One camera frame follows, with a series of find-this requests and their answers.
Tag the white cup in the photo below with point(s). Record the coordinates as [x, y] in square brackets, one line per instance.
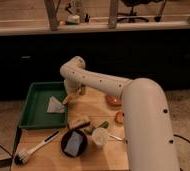
[100, 137]

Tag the white folded cloth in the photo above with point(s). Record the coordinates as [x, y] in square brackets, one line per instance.
[55, 106]

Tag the wooden table leg left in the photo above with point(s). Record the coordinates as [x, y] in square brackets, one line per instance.
[52, 9]

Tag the white dish brush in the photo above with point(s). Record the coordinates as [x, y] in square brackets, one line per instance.
[23, 156]

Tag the dark metal cup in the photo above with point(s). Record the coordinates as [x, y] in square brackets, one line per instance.
[82, 90]

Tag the yellow banana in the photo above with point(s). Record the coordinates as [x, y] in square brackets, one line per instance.
[67, 99]

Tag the wooden block brush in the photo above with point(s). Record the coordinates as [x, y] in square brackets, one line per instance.
[77, 124]

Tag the wooden table leg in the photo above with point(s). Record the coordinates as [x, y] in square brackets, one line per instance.
[52, 9]
[113, 10]

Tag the blue sponge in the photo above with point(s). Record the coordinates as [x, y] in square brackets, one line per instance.
[73, 144]

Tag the black office chair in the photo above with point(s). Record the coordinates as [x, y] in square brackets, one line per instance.
[132, 16]

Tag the green plastic tray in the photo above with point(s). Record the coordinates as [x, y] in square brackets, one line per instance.
[35, 113]

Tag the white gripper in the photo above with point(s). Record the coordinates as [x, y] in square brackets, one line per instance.
[72, 88]

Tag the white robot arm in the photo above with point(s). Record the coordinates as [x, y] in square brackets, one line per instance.
[148, 130]

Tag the green vegetable toy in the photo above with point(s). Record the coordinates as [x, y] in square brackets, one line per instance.
[91, 128]

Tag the orange bowl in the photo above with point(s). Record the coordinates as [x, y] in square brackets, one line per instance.
[112, 101]

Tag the metal spoon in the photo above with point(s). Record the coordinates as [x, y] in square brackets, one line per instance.
[116, 137]

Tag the wooden table leg middle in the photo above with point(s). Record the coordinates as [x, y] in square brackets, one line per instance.
[113, 10]

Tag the black plate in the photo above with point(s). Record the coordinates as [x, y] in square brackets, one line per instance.
[66, 137]

